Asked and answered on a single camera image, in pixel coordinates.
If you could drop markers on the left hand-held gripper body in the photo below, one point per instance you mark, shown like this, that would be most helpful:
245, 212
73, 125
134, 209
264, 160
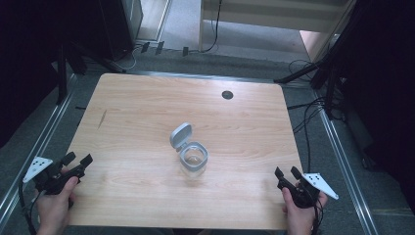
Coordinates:
49, 178

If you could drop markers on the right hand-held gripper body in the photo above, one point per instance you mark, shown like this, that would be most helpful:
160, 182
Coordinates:
308, 192

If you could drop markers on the clear jar with grey flip lid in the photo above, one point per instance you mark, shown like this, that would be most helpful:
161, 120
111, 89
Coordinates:
191, 155

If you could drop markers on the person's right hand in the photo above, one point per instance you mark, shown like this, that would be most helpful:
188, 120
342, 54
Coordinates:
301, 217

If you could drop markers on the person's left hand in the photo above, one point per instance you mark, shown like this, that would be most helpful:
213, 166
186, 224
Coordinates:
54, 209

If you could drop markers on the round grey table grommet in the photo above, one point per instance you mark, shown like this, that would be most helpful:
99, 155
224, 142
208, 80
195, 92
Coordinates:
227, 95

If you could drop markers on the black tripod stand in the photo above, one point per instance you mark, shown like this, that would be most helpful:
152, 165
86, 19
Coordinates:
326, 62

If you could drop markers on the dark cabinet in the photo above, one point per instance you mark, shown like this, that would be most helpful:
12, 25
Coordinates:
117, 26

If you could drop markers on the metal floor rail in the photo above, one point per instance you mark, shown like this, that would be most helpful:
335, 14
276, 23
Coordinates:
36, 147
345, 163

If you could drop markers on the small black floor bracket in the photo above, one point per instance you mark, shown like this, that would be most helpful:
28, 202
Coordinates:
185, 51
159, 47
145, 47

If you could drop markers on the white shelf frame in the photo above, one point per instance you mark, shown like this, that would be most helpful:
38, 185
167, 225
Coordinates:
277, 16

